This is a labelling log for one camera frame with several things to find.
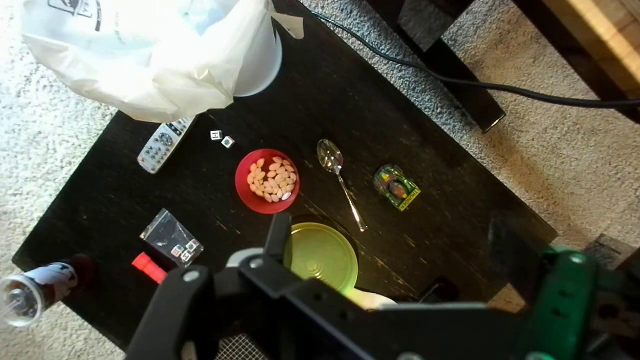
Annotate green plastic plate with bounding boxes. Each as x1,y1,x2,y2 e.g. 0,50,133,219
281,219,359,296

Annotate trash bin with white bag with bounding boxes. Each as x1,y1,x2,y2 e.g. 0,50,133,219
17,0,285,125

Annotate small drinking cup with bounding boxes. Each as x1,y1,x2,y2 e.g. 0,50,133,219
0,260,80,327

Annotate clear plastic bag with dice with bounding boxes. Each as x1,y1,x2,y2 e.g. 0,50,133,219
137,206,205,267

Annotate white remote control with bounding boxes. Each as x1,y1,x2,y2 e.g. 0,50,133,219
136,117,195,176

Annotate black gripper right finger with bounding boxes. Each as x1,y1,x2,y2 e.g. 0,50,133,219
485,211,598,360

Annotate black furniture beam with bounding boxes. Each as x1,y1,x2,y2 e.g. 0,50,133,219
366,0,506,134

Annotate red bowl with cereal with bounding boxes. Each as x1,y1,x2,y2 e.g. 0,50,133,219
232,145,302,215

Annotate black cable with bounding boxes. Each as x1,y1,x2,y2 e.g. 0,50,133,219
297,0,640,109

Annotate metal spoon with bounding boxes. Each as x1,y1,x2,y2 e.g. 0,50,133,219
314,135,370,236

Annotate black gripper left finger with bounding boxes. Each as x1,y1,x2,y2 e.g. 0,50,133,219
124,211,296,360

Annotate black coffee table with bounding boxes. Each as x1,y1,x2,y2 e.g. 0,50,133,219
10,0,557,352

